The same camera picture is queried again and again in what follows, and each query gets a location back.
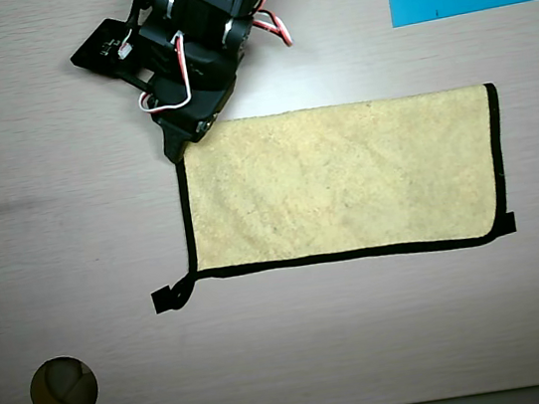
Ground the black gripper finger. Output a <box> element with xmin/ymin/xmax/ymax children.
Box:
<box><xmin>159</xmin><ymin>120</ymin><xmax>196</xmax><ymax>166</ymax></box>

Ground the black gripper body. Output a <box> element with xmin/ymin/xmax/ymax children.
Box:
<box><xmin>136</xmin><ymin>12</ymin><xmax>267</xmax><ymax>150</ymax></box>

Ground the yellow towel with black trim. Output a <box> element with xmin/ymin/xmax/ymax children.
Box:
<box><xmin>146</xmin><ymin>81</ymin><xmax>523</xmax><ymax>312</ymax></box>

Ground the large black tape piece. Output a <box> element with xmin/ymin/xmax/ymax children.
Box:
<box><xmin>149</xmin><ymin>286</ymin><xmax>177</xmax><ymax>316</ymax></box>

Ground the red white servo cable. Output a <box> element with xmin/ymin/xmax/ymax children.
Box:
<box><xmin>249</xmin><ymin>0</ymin><xmax>296</xmax><ymax>53</ymax></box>
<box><xmin>129</xmin><ymin>30</ymin><xmax>195</xmax><ymax>116</ymax></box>

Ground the white camera cable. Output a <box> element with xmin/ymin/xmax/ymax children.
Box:
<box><xmin>115</xmin><ymin>27</ymin><xmax>139</xmax><ymax>61</ymax></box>

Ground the round table cable hole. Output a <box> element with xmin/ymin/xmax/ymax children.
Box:
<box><xmin>25</xmin><ymin>351</ymin><xmax>102</xmax><ymax>404</ymax></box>

